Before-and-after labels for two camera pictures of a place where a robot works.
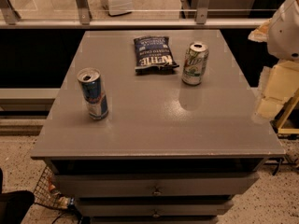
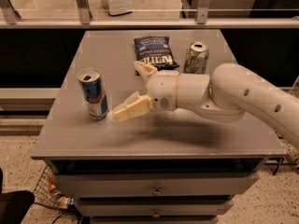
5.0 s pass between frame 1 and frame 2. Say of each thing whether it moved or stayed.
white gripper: moved
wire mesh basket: stayed
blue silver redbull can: stayed
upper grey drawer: stayed
